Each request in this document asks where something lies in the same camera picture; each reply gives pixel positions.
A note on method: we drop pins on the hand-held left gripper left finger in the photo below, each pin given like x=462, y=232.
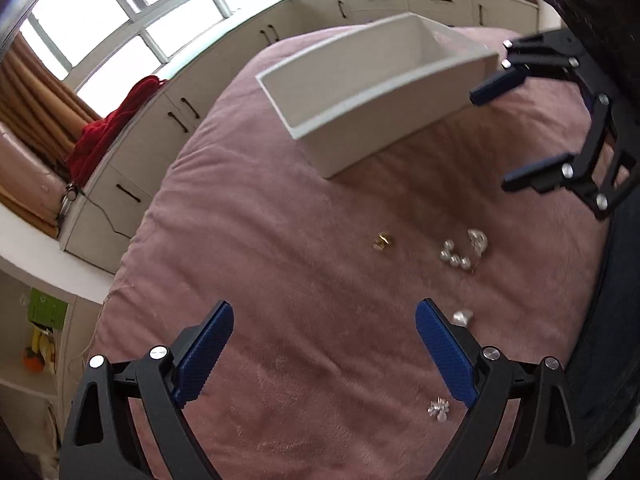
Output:
x=205, y=355

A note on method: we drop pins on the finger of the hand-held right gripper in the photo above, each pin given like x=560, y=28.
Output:
x=540, y=174
x=495, y=87

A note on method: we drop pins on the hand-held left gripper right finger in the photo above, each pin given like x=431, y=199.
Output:
x=445, y=355

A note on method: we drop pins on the silver heart pendant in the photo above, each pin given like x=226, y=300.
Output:
x=462, y=318

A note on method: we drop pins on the silver sparkly brooch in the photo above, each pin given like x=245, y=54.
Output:
x=439, y=409

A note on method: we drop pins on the silver curved earring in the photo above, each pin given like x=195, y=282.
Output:
x=478, y=241

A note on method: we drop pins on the pearl bead jewelry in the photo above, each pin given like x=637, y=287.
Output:
x=454, y=259

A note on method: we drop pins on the white rectangular box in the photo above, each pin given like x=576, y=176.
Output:
x=380, y=110

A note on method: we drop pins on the pink plush blanket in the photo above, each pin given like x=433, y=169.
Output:
x=300, y=270

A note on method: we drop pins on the green box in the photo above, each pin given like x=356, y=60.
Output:
x=46, y=310

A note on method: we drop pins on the toy fruits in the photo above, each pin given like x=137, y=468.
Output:
x=39, y=352

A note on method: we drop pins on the white shelf unit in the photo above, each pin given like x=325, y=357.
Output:
x=30, y=360

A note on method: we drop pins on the silver metal clasp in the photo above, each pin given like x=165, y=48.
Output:
x=68, y=200

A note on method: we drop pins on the red knitted cloth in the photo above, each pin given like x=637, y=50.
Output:
x=107, y=135

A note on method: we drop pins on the beige cushion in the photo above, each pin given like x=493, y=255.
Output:
x=25, y=180

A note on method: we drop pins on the white cabinet row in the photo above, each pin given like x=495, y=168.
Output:
x=210, y=85

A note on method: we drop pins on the brown curtain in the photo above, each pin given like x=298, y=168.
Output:
x=35, y=105

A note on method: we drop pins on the large window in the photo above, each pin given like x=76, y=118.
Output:
x=110, y=15

